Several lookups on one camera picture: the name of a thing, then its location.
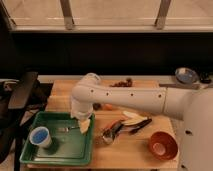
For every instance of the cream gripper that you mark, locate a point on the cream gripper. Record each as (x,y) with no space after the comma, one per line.
(84,125)

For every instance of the silver metal fork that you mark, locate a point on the silver metal fork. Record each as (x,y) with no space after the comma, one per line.
(67,129)

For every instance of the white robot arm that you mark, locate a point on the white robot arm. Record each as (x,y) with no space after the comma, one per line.
(193,107)

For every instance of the red bowl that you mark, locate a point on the red bowl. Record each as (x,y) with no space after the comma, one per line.
(163,146)

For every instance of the grey metal bowl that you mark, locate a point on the grey metal bowl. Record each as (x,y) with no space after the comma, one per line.
(186,75)

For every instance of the black rectangular block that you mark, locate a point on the black rectangular block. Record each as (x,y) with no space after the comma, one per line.
(97,106)

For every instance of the green plastic tray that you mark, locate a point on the green plastic tray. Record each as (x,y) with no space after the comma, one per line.
(67,149)

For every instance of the orange ball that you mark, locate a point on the orange ball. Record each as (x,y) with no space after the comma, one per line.
(107,107)

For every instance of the white cup blue inside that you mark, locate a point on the white cup blue inside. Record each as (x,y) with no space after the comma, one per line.
(40,136)

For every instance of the cream plastic spatula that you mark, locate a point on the cream plastic spatula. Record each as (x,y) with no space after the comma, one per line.
(133,118)

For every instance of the brown dried cluster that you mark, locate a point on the brown dried cluster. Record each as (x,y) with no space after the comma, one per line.
(127,83)

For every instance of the black chair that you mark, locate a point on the black chair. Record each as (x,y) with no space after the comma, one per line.
(26,94)

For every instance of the metal scoop orange handle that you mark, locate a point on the metal scoop orange handle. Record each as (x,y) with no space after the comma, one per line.
(113,130)

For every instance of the black handled utensil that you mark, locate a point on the black handled utensil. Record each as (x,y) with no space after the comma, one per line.
(142,125)

